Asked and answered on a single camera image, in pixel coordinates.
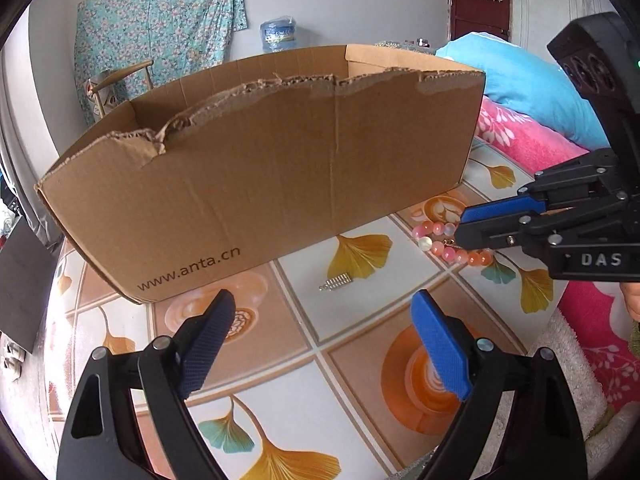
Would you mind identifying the blue water jug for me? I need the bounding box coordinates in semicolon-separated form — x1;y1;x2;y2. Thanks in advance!
260;15;297;53

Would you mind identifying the pink floral blanket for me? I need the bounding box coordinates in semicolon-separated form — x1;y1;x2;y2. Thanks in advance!
475;98;639;412

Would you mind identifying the brown cardboard box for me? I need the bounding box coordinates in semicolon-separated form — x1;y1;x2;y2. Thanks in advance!
36;44;485;304

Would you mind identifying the wooden chair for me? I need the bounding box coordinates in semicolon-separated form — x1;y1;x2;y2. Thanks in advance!
84;60;154;120

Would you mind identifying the white fluffy blanket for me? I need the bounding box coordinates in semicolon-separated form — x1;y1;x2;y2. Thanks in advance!
534;310;639;479

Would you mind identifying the teal floral curtain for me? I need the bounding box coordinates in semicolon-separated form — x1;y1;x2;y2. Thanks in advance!
74;0;247;125

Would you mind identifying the small gold comb charm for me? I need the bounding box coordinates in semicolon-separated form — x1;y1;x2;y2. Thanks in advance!
318;273;352;292

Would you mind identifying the blue pillow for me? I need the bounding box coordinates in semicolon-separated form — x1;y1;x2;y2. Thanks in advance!
436;32;610;151

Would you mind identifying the patterned plastic tablecloth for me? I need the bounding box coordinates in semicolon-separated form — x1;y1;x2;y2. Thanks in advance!
41;136;569;480

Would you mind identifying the pink orange bead bracelet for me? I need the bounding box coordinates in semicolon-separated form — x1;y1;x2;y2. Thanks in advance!
411;219;497;268

